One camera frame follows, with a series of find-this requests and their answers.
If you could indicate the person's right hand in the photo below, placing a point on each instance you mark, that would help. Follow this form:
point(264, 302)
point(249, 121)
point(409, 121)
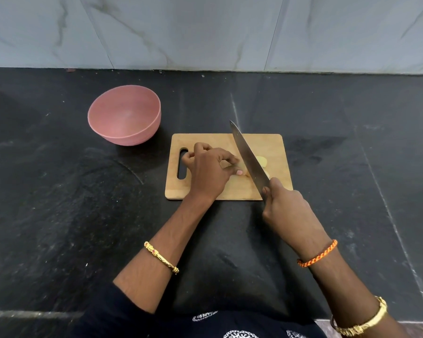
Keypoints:
point(291, 216)

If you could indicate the person's left thumb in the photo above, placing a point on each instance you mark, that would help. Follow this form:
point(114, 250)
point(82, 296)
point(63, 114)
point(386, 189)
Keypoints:
point(236, 171)

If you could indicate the person's left forearm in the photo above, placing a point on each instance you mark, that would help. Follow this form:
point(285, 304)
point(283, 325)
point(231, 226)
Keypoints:
point(162, 249)

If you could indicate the thin gold bangle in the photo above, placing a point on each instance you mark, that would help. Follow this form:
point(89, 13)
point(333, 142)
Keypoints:
point(160, 257)

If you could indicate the wide gold bangle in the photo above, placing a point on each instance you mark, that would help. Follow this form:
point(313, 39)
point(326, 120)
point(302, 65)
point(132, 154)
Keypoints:
point(366, 322)

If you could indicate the person's left hand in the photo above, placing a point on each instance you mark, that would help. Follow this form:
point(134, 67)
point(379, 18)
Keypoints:
point(208, 175)

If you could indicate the person's right thumb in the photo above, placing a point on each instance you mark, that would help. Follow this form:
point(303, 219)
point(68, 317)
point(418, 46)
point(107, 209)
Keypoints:
point(277, 185)

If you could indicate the wooden cutting board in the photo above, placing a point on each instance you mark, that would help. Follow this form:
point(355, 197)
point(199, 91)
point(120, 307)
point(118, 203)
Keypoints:
point(268, 147)

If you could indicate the steel chef's knife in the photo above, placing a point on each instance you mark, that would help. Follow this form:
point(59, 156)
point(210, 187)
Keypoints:
point(248, 156)

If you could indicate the pink plastic bowl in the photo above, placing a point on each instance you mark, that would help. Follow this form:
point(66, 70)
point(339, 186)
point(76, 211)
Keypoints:
point(123, 114)

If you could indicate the dark printed garment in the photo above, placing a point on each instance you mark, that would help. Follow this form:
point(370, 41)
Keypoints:
point(183, 325)

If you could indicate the person's right forearm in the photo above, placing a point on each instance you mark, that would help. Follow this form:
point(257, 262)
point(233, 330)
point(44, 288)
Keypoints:
point(345, 288)

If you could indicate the person's left little finger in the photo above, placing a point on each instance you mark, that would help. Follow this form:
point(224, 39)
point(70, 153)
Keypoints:
point(186, 160)

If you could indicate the peeled yellow potato piece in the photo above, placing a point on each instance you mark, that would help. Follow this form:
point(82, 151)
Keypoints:
point(262, 162)

